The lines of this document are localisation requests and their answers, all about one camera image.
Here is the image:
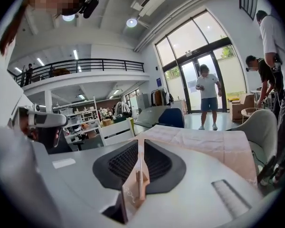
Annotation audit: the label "black head camera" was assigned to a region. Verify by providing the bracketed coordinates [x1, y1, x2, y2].
[81, 0, 100, 19]

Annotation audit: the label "white counter cabinet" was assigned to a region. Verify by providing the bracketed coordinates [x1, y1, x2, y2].
[172, 98, 188, 115]

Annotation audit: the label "small brown item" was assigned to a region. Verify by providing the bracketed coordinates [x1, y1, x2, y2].
[134, 169, 150, 196]

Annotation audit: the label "table with pink checked cloth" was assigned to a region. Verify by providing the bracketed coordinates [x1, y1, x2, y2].
[129, 124, 258, 190]

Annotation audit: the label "dark blue office chair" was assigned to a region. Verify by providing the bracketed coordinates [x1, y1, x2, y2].
[158, 107, 185, 129]

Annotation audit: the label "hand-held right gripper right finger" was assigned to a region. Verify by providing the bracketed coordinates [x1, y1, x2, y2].
[133, 139, 263, 228]

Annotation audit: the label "round wire side table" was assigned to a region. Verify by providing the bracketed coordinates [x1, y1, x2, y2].
[240, 106, 264, 124]

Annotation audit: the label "white flowers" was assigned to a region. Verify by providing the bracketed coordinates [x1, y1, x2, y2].
[100, 108, 114, 120]

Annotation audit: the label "black balcony railing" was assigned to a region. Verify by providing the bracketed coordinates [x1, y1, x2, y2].
[8, 58, 145, 88]

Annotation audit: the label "white shelf unit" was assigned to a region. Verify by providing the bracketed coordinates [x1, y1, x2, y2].
[52, 96, 101, 143]

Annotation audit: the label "grey white backpack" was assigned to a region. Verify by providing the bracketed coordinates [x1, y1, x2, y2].
[114, 101, 130, 117]

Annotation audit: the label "glass double door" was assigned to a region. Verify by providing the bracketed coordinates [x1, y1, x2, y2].
[155, 9, 248, 115]

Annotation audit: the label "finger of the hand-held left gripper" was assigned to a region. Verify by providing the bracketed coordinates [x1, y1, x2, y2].
[27, 110, 67, 129]

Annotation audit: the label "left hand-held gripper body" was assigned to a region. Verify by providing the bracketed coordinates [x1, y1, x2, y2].
[13, 104, 41, 141]

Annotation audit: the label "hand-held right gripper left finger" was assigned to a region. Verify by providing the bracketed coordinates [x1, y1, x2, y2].
[34, 138, 141, 228]

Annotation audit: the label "white wooden chair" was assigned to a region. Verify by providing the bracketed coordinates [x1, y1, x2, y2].
[98, 119, 136, 147]

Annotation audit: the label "grey shell chair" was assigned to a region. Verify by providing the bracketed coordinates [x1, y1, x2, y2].
[226, 108, 279, 176]

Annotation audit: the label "clothes rack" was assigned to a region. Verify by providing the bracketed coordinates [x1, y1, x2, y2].
[150, 87, 175, 107]

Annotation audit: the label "person's white shirt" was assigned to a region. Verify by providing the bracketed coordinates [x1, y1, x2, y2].
[0, 39, 36, 133]

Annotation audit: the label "cardboard box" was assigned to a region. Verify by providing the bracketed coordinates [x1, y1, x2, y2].
[228, 92, 256, 122]

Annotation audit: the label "large grey covered platform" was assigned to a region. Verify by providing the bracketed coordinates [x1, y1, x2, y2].
[133, 105, 173, 128]

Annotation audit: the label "black mesh office chair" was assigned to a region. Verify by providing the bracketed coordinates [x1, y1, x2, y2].
[38, 126, 73, 155]

